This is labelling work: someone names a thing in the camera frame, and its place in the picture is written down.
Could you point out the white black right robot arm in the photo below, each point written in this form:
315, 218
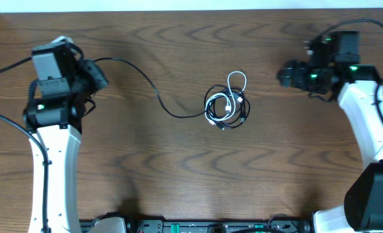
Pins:
334, 67

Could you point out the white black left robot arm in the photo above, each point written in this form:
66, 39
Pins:
53, 118

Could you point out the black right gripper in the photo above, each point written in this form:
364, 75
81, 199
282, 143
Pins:
299, 68

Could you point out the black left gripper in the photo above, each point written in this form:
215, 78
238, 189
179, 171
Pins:
89, 77

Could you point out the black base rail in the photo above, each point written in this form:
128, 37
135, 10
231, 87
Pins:
165, 226

